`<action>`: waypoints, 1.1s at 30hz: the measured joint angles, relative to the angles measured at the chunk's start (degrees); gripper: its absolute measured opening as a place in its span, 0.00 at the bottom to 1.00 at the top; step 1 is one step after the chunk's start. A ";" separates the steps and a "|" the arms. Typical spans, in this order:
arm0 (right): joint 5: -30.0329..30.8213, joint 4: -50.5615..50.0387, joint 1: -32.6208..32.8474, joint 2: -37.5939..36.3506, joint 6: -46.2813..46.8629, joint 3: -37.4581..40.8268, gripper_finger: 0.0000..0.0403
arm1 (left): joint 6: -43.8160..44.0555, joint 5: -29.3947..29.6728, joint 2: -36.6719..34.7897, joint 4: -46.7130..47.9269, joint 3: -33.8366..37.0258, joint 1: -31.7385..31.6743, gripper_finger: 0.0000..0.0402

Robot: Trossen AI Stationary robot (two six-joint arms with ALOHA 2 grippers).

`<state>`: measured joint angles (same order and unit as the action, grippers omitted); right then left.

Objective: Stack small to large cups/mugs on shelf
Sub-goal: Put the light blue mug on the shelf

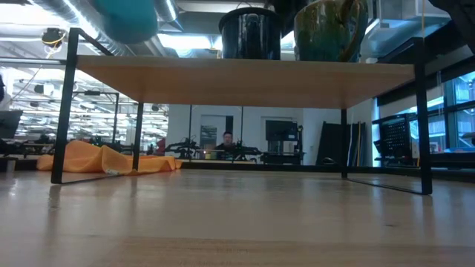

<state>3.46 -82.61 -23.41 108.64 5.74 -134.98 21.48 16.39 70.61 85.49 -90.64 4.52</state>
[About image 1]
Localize wide silver ceiling duct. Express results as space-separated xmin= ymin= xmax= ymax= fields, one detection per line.
xmin=28 ymin=0 xmax=129 ymax=57

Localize wooden shelf black metal frame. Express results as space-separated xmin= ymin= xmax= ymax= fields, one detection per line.
xmin=50 ymin=27 xmax=434 ymax=197

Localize dark monitor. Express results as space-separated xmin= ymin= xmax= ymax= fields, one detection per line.
xmin=0 ymin=109 xmax=24 ymax=140

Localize person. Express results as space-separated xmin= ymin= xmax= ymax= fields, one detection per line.
xmin=214 ymin=130 xmax=239 ymax=151

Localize orange cloth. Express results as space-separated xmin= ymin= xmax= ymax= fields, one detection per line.
xmin=36 ymin=139 xmax=184 ymax=176

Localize large olive green glazed mug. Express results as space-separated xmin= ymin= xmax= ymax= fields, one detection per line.
xmin=292 ymin=0 xmax=370 ymax=63

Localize narrow silver ceiling duct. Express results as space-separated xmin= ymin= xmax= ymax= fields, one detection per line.
xmin=153 ymin=0 xmax=183 ymax=33

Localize small blue mug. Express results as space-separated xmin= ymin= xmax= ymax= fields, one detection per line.
xmin=91 ymin=0 xmax=160 ymax=45

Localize black leaning panels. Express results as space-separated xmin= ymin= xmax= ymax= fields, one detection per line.
xmin=315 ymin=121 xmax=367 ymax=167

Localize black screen on stand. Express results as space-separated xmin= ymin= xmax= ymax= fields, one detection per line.
xmin=264 ymin=119 xmax=300 ymax=142

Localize black pegboard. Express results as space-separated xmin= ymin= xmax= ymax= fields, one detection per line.
xmin=372 ymin=112 xmax=419 ymax=168

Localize black device yellow cable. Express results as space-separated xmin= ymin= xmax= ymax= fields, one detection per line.
xmin=41 ymin=27 xmax=68 ymax=49

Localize glossy black mug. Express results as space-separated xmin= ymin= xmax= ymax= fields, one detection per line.
xmin=217 ymin=6 xmax=284 ymax=61

